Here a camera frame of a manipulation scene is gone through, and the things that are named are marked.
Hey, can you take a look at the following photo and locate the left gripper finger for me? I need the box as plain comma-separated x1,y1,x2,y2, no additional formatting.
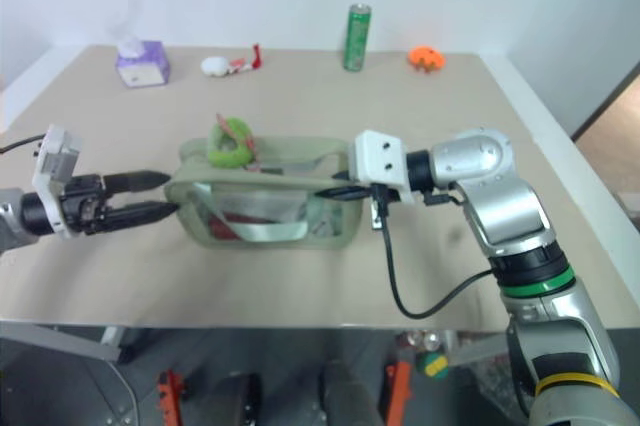
102,201,179,233
102,169,172,194

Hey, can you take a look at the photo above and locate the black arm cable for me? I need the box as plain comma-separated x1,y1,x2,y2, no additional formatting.
0,133,49,155
370,184,497,319

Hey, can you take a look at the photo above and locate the white round plush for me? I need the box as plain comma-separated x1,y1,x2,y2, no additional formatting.
200,55,234,79

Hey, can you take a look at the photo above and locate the orange plastic toy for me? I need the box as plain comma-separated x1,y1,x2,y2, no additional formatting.
406,44,447,74

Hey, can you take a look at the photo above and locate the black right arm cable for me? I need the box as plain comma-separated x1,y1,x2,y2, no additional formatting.
370,184,497,319

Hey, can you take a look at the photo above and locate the green ring toy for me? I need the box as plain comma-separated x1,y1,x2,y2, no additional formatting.
206,115,257,168

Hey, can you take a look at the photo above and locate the orange clamp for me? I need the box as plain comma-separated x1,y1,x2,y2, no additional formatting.
383,359,417,426
156,368,190,426

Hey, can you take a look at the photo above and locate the green and yellow round object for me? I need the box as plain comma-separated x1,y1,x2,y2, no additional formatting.
416,351,450,380

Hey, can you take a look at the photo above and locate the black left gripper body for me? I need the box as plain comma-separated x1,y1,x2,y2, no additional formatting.
58,173,109,237

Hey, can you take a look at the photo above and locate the green transparent zip pouch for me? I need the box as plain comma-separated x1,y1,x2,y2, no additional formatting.
163,135,366,251

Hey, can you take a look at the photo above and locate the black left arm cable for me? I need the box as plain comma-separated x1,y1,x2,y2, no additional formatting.
0,133,49,155

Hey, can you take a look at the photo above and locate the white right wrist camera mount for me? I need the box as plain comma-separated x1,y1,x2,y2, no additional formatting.
347,130,417,206

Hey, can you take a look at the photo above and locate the red packet inside pouch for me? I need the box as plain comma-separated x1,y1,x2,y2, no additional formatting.
206,214,282,241

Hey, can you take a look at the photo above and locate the grey metal table frame bar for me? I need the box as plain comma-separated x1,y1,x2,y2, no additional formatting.
0,320,125,363

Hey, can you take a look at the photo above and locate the purple tissue box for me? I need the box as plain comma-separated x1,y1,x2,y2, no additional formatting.
115,38,172,90

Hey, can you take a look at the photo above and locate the grey curved panel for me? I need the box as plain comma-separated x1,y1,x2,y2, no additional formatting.
0,355,140,426

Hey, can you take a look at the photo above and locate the silver foil packet inside pouch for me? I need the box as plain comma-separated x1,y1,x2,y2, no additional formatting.
219,193,309,223

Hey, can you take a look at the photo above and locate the green drink can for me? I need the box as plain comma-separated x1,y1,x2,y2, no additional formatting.
342,2,374,73

